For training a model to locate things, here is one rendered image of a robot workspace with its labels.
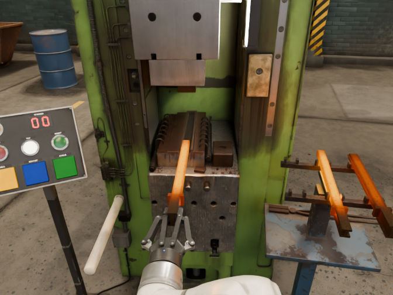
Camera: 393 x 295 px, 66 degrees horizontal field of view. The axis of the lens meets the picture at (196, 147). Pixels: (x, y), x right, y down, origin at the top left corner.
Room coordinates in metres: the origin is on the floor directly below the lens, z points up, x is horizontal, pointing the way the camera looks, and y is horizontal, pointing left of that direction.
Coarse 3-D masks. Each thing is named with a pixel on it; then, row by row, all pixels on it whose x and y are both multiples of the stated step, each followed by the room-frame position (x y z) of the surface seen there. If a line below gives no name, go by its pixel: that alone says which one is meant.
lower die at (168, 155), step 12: (168, 120) 1.42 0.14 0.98; (180, 120) 1.40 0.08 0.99; (204, 120) 1.39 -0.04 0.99; (168, 132) 1.28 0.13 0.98; (180, 132) 1.26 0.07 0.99; (192, 132) 1.24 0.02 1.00; (204, 132) 1.25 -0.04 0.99; (168, 144) 1.16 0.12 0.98; (180, 144) 1.14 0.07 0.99; (192, 144) 1.12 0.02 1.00; (204, 144) 1.14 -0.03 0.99; (168, 156) 1.08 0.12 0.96; (192, 156) 1.08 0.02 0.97; (204, 156) 1.08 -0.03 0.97
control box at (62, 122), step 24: (0, 120) 0.98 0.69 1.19; (24, 120) 1.00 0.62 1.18; (72, 120) 1.05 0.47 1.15; (0, 144) 0.93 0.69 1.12; (24, 144) 0.95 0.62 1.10; (48, 144) 0.98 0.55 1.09; (72, 144) 1.00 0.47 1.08; (0, 168) 0.89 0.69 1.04; (48, 168) 0.93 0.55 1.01; (0, 192) 0.84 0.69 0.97
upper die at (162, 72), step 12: (156, 60) 1.08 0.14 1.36; (168, 60) 1.08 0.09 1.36; (180, 60) 1.08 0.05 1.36; (192, 60) 1.08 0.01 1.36; (204, 60) 1.08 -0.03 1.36; (156, 72) 1.08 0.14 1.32; (168, 72) 1.08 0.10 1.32; (180, 72) 1.08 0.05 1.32; (192, 72) 1.08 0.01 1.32; (204, 72) 1.08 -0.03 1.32; (156, 84) 1.09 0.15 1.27; (168, 84) 1.08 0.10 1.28; (180, 84) 1.08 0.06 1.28; (192, 84) 1.08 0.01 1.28; (204, 84) 1.08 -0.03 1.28
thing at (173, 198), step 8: (184, 144) 1.01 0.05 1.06; (184, 152) 0.95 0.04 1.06; (184, 160) 0.89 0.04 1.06; (184, 168) 0.84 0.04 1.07; (176, 176) 0.79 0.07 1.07; (184, 176) 0.81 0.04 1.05; (176, 184) 0.74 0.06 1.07; (176, 192) 0.70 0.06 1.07; (168, 200) 0.68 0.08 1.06; (176, 200) 0.65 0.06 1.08; (168, 208) 0.62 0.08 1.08; (176, 208) 0.62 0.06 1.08; (168, 224) 0.60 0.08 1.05
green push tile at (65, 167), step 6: (72, 156) 0.97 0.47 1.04; (54, 162) 0.94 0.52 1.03; (60, 162) 0.95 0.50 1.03; (66, 162) 0.95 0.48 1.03; (72, 162) 0.96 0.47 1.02; (54, 168) 0.93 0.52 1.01; (60, 168) 0.93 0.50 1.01; (66, 168) 0.94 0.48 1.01; (72, 168) 0.94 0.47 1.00; (60, 174) 0.92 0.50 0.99; (66, 174) 0.93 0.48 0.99; (72, 174) 0.93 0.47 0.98
